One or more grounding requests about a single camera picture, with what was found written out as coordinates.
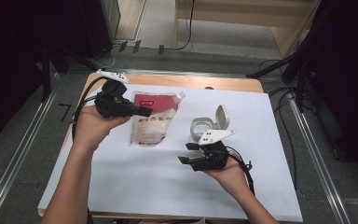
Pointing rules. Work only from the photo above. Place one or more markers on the light wooden shelf unit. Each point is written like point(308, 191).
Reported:
point(236, 12)

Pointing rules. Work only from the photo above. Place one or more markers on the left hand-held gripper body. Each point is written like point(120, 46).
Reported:
point(112, 101)

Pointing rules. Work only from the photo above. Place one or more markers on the red and white refill pouch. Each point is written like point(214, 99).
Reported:
point(155, 124)

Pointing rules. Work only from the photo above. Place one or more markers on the black tripod stand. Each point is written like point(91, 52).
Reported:
point(292, 62)

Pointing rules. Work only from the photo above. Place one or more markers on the black metal stand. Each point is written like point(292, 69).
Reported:
point(48, 68)

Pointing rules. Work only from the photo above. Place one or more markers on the white round flip-lid container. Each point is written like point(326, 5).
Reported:
point(200, 126)

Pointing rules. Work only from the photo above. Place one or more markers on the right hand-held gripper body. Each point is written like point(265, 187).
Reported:
point(213, 155)

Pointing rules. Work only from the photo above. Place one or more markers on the metal floor rail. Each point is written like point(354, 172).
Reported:
point(15, 168)
point(320, 161)

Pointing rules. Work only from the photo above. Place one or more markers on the white paper sheet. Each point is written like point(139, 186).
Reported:
point(152, 180)

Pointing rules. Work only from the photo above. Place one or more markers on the person's left hand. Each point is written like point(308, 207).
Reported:
point(90, 127)

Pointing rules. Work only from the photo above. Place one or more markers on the black cabinet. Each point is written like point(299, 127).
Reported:
point(101, 28)

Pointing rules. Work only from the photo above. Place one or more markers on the person's right hand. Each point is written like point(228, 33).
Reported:
point(231, 177)

